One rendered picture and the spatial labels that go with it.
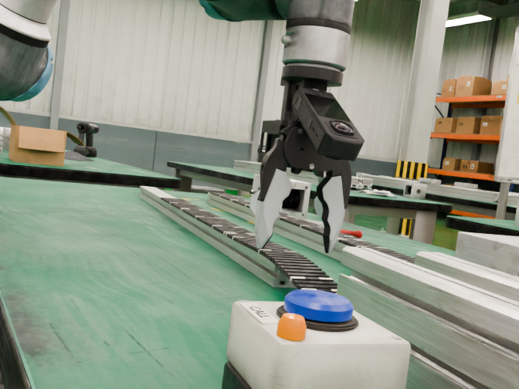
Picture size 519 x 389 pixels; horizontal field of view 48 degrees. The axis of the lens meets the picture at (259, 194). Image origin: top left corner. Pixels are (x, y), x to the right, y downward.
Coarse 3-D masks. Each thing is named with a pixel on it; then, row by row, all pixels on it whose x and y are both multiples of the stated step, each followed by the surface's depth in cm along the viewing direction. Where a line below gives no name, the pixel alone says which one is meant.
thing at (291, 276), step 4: (288, 272) 64; (288, 276) 63; (292, 276) 63; (296, 276) 63; (300, 276) 64; (304, 276) 64; (308, 276) 64; (312, 276) 64; (316, 276) 64; (320, 276) 65; (324, 276) 65; (328, 276) 65; (292, 280) 62; (304, 280) 63; (308, 280) 63; (312, 280) 63; (316, 280) 63; (320, 280) 64; (324, 280) 64; (328, 280) 64; (332, 280) 64
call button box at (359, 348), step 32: (256, 320) 33; (352, 320) 34; (256, 352) 32; (288, 352) 29; (320, 352) 30; (352, 352) 31; (384, 352) 31; (224, 384) 36; (256, 384) 31; (288, 384) 29; (320, 384) 30; (352, 384) 31; (384, 384) 31
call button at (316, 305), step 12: (288, 300) 33; (300, 300) 33; (312, 300) 33; (324, 300) 33; (336, 300) 34; (348, 300) 34; (288, 312) 33; (300, 312) 32; (312, 312) 32; (324, 312) 32; (336, 312) 32; (348, 312) 33
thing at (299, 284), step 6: (294, 282) 62; (300, 282) 62; (306, 282) 62; (312, 282) 62; (318, 282) 62; (324, 282) 63; (330, 282) 63; (336, 282) 63; (300, 288) 61; (306, 288) 61; (312, 288) 61; (318, 288) 61; (324, 288) 62; (330, 288) 62; (336, 288) 62
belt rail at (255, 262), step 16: (144, 192) 150; (160, 192) 144; (160, 208) 131; (176, 208) 116; (192, 224) 106; (208, 240) 94; (224, 240) 86; (240, 256) 79; (256, 256) 74; (256, 272) 73; (272, 272) 70
